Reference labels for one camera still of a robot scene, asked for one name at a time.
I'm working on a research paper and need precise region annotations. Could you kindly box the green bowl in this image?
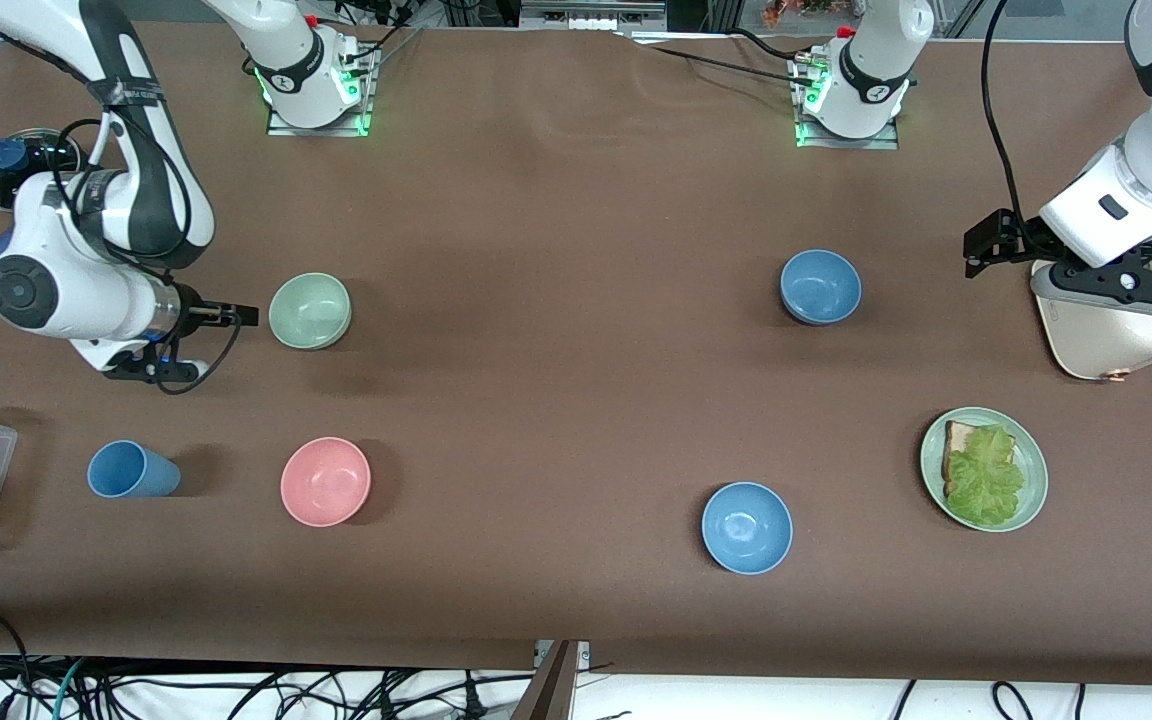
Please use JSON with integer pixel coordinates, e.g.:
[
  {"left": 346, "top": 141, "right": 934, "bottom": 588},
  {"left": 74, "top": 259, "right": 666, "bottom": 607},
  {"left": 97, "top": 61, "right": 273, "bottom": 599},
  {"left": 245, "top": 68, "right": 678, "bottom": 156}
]
[{"left": 269, "top": 272, "right": 352, "bottom": 351}]

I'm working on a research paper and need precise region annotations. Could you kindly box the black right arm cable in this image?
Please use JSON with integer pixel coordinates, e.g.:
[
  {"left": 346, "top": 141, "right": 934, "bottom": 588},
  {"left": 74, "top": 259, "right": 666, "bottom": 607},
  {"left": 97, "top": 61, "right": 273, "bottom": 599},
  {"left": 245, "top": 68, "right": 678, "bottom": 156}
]
[{"left": 56, "top": 118, "right": 243, "bottom": 396}]

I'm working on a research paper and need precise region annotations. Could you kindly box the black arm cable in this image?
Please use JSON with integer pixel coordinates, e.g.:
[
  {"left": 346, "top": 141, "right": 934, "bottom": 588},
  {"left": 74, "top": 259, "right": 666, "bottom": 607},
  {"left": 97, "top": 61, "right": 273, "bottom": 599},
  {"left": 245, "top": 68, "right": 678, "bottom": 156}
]
[
  {"left": 56, "top": 118, "right": 243, "bottom": 396},
  {"left": 980, "top": 0, "right": 1035, "bottom": 226}
]

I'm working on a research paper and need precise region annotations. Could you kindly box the bread slice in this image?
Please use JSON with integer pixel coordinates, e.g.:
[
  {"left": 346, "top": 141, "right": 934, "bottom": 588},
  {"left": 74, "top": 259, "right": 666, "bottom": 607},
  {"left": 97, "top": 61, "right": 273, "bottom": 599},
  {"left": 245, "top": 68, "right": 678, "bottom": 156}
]
[{"left": 941, "top": 420, "right": 1017, "bottom": 496}]

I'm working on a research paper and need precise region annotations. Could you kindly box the pink bowl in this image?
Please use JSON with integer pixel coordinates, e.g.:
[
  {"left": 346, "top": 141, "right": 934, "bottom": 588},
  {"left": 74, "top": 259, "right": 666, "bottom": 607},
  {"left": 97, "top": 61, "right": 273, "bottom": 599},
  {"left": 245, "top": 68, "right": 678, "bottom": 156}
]
[{"left": 280, "top": 437, "right": 373, "bottom": 528}]

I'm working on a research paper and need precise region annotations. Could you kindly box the black pot blue handle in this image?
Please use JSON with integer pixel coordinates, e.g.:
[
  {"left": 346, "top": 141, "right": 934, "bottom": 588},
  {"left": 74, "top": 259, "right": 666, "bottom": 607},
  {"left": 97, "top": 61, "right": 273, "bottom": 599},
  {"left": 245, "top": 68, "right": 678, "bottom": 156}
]
[{"left": 0, "top": 128, "right": 87, "bottom": 304}]

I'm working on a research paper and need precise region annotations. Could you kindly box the green plate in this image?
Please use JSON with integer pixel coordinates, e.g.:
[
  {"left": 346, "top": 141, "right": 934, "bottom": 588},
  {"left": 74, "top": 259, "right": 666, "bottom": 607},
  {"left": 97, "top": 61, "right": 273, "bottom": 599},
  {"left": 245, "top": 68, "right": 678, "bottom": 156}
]
[{"left": 920, "top": 406, "right": 1049, "bottom": 533}]

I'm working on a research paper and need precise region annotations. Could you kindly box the glass lid blue knob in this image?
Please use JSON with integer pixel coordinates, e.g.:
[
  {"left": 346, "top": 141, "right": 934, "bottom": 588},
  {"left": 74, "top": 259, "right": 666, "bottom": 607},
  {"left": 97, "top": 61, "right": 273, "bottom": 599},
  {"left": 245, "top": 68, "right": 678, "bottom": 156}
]
[{"left": 0, "top": 128, "right": 87, "bottom": 213}]

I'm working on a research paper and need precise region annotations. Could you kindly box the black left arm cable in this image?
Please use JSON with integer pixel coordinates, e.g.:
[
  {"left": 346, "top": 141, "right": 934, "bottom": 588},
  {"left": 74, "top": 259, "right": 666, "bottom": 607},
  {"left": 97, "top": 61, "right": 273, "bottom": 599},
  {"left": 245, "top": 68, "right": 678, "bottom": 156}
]
[{"left": 980, "top": 0, "right": 1035, "bottom": 226}]

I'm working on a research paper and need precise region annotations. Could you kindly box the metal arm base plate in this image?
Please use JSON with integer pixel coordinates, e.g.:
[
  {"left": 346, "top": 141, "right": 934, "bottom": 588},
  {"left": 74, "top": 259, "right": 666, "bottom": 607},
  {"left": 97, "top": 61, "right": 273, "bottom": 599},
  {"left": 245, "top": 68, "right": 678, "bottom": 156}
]
[
  {"left": 794, "top": 60, "right": 902, "bottom": 151},
  {"left": 266, "top": 60, "right": 374, "bottom": 138}
]

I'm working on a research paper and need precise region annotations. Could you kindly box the aluminium frame rail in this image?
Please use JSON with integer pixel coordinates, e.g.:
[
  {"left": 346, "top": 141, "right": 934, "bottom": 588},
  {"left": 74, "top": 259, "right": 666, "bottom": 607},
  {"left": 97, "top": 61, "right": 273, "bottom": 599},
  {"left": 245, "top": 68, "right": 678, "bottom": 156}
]
[{"left": 519, "top": 0, "right": 669, "bottom": 33}]

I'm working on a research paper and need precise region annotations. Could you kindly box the blue bowl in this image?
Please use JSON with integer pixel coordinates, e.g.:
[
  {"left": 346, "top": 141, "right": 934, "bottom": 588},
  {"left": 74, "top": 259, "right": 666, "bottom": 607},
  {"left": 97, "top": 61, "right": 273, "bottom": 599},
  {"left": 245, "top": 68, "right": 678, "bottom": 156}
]
[
  {"left": 701, "top": 482, "right": 794, "bottom": 576},
  {"left": 779, "top": 249, "right": 862, "bottom": 326}
]

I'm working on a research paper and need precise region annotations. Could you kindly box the cream toaster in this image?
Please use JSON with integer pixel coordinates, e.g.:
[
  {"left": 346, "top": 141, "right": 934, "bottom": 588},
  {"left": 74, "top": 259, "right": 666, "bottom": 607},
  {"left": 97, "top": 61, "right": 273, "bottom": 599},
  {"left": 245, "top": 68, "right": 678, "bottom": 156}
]
[{"left": 1034, "top": 258, "right": 1152, "bottom": 383}]

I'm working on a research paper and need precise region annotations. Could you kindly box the green lettuce leaf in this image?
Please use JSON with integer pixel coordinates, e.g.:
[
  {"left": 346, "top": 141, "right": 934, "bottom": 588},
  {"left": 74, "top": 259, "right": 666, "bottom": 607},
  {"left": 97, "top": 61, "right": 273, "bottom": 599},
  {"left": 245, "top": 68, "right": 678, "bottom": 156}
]
[{"left": 946, "top": 425, "right": 1027, "bottom": 528}]

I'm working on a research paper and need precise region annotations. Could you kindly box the brown table cover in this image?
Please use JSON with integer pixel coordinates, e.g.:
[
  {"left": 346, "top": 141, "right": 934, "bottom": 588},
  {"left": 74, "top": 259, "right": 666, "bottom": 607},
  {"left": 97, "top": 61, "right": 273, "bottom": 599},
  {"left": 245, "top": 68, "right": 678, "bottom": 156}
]
[{"left": 0, "top": 18, "right": 1152, "bottom": 687}]

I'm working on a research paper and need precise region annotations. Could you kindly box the teal cable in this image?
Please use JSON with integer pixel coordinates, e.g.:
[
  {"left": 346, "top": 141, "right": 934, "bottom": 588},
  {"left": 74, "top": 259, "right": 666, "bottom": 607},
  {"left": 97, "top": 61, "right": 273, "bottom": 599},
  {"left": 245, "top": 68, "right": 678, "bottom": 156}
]
[{"left": 51, "top": 658, "right": 87, "bottom": 720}]

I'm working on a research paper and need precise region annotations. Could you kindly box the blue cup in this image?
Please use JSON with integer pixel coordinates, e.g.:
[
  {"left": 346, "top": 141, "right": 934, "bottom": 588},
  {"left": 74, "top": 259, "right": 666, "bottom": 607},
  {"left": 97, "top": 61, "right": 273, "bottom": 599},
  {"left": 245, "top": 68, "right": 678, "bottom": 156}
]
[{"left": 87, "top": 440, "right": 182, "bottom": 499}]

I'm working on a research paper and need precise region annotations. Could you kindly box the dark wooden beam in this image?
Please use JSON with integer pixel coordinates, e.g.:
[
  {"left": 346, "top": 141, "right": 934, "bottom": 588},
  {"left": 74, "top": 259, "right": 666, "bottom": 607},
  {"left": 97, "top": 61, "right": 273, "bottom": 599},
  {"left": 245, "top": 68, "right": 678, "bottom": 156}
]
[{"left": 511, "top": 640, "right": 592, "bottom": 720}]

